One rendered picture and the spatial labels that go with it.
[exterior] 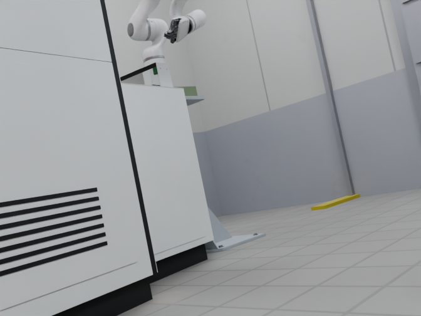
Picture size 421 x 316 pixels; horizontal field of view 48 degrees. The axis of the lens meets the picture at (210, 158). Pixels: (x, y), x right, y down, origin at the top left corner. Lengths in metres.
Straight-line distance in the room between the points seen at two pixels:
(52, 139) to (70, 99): 0.15
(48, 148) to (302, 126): 3.10
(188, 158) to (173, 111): 0.23
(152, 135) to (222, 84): 2.85
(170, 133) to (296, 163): 2.34
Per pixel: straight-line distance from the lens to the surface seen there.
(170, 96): 2.22
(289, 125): 4.34
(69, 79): 1.55
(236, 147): 4.73
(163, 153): 2.08
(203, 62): 5.03
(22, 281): 1.34
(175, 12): 2.41
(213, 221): 2.69
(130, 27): 2.65
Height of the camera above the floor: 0.34
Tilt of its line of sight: 3 degrees up
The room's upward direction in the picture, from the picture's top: 12 degrees counter-clockwise
